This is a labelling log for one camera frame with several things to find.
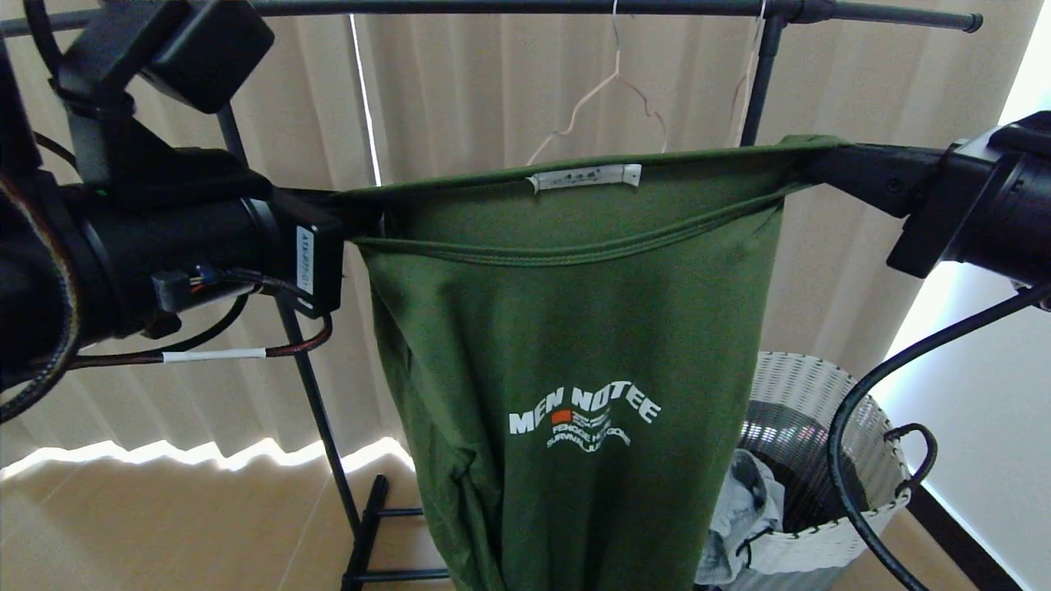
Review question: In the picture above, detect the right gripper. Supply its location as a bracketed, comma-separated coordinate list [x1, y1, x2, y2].
[885, 111, 1051, 288]

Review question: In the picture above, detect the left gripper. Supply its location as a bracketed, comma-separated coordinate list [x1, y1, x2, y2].
[0, 176, 346, 387]

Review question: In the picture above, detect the pink clothes hanger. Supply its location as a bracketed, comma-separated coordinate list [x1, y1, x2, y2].
[525, 0, 670, 165]
[727, 0, 769, 149]

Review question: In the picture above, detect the green long-sleeved shirt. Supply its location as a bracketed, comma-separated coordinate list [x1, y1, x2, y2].
[333, 134, 855, 591]

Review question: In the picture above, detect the white laundry basket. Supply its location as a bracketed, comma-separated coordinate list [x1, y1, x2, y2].
[698, 351, 939, 591]

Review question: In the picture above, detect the black clothes rack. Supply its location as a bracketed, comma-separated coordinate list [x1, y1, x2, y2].
[0, 0, 984, 591]

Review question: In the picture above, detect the beige curtain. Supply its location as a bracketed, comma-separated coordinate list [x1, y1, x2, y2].
[0, 0, 1044, 481]

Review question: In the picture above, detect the pale grey garment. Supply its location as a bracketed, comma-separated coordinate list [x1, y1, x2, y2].
[696, 447, 787, 588]

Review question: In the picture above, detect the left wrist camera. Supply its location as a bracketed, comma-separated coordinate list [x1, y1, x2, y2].
[51, 0, 276, 206]

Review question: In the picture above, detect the black cable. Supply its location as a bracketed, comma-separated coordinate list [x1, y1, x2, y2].
[828, 283, 1051, 591]
[23, 0, 71, 91]

